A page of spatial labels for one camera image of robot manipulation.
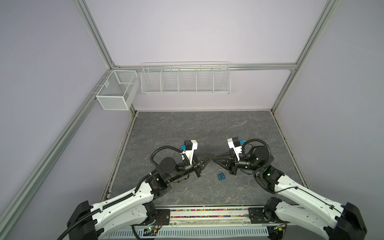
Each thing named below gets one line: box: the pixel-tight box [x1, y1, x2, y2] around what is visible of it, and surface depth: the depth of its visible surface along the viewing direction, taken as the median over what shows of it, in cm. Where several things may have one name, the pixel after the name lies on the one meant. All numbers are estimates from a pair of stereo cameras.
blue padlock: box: [217, 169, 226, 181], surface depth 88 cm
